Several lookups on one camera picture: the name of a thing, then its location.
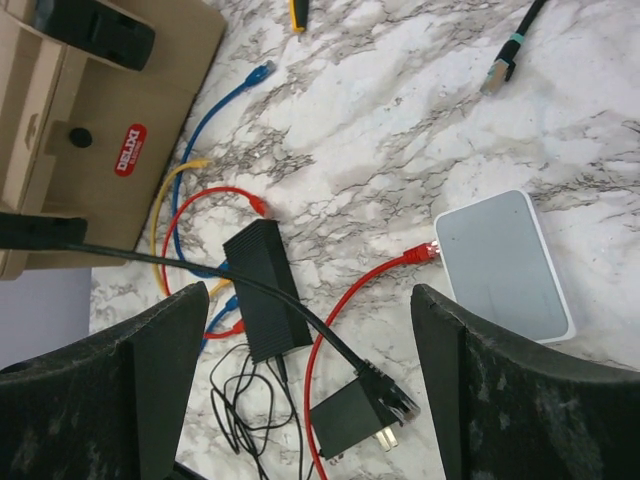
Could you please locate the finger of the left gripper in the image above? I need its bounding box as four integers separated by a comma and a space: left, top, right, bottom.
1, 212, 88, 250

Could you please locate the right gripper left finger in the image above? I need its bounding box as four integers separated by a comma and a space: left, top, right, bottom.
1, 283, 209, 479

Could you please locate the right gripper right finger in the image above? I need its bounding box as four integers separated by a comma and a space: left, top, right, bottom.
411, 284, 639, 479

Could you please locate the black ethernet cable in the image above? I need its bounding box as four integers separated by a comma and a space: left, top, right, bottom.
59, 239, 422, 427

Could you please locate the black adapter power cord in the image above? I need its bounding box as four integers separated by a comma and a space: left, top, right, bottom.
208, 342, 306, 480

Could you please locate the white grey device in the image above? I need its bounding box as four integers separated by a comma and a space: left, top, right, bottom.
434, 190, 576, 344

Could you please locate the black power adapter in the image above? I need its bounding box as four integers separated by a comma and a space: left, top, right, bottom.
310, 380, 398, 460

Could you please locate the blue ethernet cable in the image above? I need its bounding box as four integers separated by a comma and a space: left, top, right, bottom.
169, 59, 279, 279
198, 294, 242, 359

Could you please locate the yellow ethernet cable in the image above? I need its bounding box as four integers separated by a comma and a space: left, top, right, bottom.
149, 157, 234, 299

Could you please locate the black blue network switch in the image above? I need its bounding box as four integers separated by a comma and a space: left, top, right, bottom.
221, 217, 314, 365

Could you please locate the long red ethernet cable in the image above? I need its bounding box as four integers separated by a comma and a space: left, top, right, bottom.
161, 185, 274, 341

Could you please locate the long black cable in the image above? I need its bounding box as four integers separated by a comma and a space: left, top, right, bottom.
479, 0, 549, 97

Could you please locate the tan plastic toolbox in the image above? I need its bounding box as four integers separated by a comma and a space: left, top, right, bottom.
1, 1, 226, 250

